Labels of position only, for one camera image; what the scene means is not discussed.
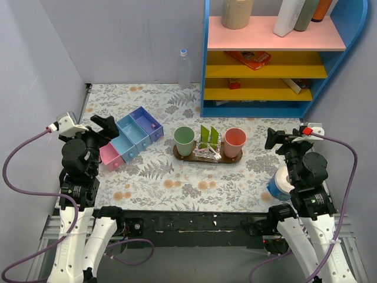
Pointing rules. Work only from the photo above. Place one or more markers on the beige paper towel roll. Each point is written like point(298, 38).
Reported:
point(236, 13)

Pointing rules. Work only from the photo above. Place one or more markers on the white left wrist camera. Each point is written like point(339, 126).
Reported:
point(66, 125)

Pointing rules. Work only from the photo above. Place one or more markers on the orange bottle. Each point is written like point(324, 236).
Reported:
point(321, 10)

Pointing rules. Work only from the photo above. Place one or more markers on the green plastic cup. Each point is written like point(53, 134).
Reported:
point(184, 139)

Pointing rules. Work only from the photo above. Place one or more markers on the grey green bottle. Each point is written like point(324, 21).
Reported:
point(306, 15)

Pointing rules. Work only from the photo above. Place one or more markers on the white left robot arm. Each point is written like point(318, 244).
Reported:
point(68, 262)

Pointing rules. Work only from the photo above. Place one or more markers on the pink white toothbrush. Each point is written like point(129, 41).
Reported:
point(216, 155)

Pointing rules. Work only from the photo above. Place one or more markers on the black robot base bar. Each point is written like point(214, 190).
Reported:
point(203, 229)

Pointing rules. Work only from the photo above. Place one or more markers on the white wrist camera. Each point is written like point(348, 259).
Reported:
point(66, 125)
point(308, 132)

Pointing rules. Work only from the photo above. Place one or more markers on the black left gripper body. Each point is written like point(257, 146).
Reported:
point(96, 133)

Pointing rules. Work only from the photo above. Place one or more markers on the clear plastic water bottle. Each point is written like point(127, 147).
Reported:
point(184, 69)

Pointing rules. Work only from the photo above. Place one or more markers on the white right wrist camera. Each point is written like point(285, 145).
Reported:
point(308, 132)

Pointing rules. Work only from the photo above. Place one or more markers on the white brown flat box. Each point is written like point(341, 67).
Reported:
point(297, 85)

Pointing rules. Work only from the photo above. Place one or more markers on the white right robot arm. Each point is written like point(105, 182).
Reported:
point(308, 223)

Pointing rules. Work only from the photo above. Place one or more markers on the toilet paper roll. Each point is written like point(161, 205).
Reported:
point(279, 186)

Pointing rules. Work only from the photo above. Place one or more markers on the purple drawer box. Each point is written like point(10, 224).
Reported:
point(145, 119)

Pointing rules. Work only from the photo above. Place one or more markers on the light blue drawer box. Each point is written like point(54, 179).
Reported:
point(140, 138)

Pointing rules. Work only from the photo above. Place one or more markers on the pink drawer box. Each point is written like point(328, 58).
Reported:
point(110, 157)

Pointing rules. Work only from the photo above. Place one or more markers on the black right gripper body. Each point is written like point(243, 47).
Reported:
point(283, 140)

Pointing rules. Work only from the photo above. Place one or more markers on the white tall bottle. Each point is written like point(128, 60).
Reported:
point(287, 17)

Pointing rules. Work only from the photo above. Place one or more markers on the oval wooden tray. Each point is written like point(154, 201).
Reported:
point(224, 159)

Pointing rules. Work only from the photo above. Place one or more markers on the clear textured toothbrush holder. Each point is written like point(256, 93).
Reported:
point(206, 156)

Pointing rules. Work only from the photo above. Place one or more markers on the lime green toothpaste tube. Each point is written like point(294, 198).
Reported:
point(204, 137)
point(214, 138)

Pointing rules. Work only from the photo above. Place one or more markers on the red small box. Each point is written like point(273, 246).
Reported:
point(234, 83)

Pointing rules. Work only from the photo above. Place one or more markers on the red orange snack box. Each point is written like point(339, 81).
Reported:
point(253, 59)

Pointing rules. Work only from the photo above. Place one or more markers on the pink plastic cup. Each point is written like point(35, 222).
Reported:
point(234, 140)

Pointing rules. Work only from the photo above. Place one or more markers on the blue wooden shelf unit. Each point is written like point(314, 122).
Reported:
point(314, 54)

